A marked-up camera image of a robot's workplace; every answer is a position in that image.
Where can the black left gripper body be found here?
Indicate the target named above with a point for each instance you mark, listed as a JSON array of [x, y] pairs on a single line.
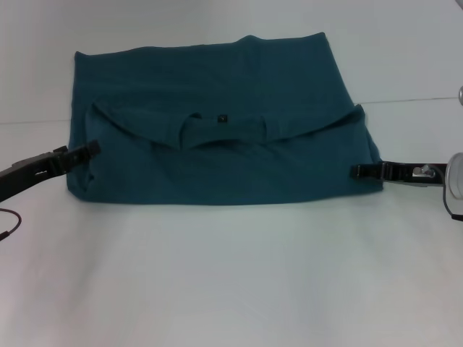
[[25, 173]]

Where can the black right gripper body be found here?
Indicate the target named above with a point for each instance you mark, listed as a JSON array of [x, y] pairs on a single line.
[[412, 173]]

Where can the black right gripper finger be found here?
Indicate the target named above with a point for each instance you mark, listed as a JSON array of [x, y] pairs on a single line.
[[369, 171]]

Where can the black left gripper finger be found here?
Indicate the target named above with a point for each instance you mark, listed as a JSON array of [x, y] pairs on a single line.
[[79, 153]]

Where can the teal FREE print T-shirt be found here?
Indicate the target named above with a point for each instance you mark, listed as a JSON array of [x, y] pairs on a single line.
[[224, 108]]

